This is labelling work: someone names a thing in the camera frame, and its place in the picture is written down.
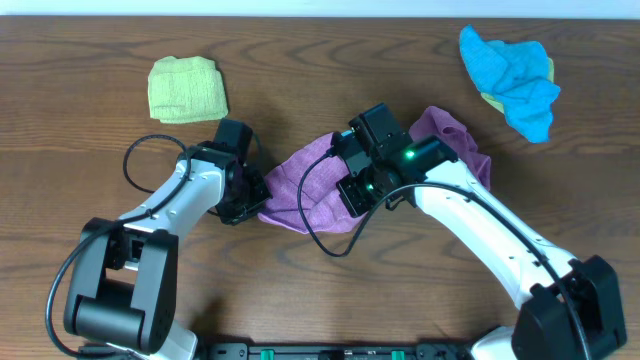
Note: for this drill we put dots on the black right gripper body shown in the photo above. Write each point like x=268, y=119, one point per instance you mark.
x=363, y=192

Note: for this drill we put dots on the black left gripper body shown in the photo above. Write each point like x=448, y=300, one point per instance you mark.
x=251, y=198

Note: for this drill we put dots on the purple microfibre cloth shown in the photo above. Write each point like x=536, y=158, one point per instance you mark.
x=316, y=200

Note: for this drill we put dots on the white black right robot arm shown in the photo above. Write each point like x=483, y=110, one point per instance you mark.
x=568, y=308

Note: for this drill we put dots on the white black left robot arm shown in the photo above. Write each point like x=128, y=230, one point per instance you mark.
x=123, y=291

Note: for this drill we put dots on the folded green cloth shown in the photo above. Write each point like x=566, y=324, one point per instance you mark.
x=186, y=90

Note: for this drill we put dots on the yellow-green cloth under blue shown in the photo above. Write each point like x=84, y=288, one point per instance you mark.
x=499, y=106

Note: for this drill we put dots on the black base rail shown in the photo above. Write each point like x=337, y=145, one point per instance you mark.
x=424, y=351

